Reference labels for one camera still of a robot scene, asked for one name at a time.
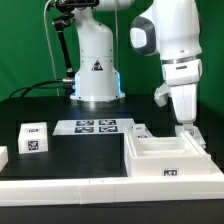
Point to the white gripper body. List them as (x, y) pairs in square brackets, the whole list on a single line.
[(182, 80)]

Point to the white flat tagged top panel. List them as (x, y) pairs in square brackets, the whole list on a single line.
[(92, 126)]

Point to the white boundary rail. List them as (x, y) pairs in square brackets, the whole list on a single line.
[(110, 190), (213, 169)]

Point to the white cabinet box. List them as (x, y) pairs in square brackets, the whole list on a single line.
[(165, 156)]

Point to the white tagged cube block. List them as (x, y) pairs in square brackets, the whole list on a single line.
[(33, 138)]

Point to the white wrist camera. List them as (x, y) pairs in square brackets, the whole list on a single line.
[(162, 94)]

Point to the white right boundary rail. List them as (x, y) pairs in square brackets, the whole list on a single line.
[(213, 169)]

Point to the white left rail stub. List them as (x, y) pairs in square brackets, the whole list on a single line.
[(3, 157)]

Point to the white front boundary rail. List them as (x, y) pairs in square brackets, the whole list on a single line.
[(110, 190)]

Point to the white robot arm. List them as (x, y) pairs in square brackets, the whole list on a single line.
[(169, 28)]

